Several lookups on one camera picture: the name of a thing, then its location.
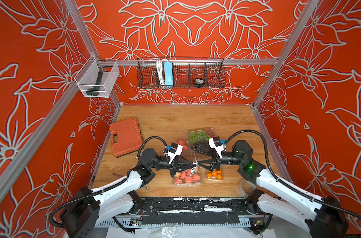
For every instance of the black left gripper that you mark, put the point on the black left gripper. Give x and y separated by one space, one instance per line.
176 168

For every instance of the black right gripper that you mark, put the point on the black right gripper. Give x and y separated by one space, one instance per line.
217 161

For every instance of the fruit sticker sheet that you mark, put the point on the fruit sticker sheet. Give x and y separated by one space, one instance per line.
194 172

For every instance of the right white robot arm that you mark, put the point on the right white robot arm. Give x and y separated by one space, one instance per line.
320 217

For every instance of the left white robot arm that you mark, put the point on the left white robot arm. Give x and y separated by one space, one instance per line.
89 207

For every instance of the clear box large peaches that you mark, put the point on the clear box large peaches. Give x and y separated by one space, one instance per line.
184 179

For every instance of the clear box of oranges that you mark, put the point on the clear box of oranges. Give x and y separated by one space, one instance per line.
215 175

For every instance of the clear box of grapes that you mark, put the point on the clear box of grapes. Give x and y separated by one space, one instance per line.
198 139

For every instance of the orange plastic tool case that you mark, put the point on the orange plastic tool case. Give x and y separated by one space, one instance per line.
126 137

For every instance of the small black device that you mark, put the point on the small black device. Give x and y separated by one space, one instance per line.
198 82

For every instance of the light blue box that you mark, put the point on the light blue box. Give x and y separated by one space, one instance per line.
168 72

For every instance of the black tool in bin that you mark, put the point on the black tool in bin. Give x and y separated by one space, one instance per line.
95 89

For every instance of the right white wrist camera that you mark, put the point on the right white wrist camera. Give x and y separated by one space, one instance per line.
218 145

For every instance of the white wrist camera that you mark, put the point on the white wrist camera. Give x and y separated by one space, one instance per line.
175 148
218 145

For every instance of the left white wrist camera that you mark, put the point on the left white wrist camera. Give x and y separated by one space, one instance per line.
175 148

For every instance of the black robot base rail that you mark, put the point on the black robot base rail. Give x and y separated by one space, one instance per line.
190 211

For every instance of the black wire wall basket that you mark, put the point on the black wire wall basket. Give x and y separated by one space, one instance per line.
150 72

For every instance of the clear acrylic wall bin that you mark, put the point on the clear acrylic wall bin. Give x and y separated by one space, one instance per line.
87 76

